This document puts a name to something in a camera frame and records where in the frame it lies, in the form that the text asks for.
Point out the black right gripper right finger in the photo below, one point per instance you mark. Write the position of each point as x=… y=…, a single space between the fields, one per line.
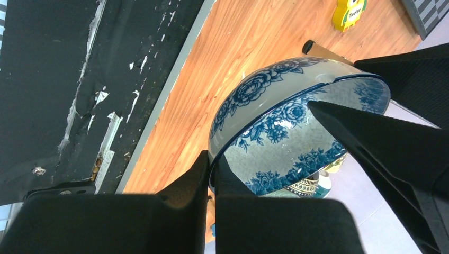
x=407 y=162

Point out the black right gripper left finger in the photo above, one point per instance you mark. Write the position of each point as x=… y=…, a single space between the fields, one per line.
x=246 y=223

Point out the white blue floral bowl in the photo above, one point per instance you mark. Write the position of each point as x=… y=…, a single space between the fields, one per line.
x=266 y=132

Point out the pale green striped bowl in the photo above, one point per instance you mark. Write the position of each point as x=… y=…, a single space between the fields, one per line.
x=324 y=186

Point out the steel two-tier dish rack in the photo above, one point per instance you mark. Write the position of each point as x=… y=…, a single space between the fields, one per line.
x=313 y=49

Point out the dark patterned rim bowl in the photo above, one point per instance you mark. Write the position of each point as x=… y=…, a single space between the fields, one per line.
x=305 y=187

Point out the black white chessboard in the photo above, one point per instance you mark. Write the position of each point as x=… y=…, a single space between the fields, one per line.
x=425 y=14

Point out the yellow green toy block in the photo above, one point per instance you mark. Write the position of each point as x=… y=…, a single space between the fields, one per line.
x=347 y=13

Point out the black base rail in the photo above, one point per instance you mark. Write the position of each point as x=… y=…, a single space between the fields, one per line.
x=79 y=78

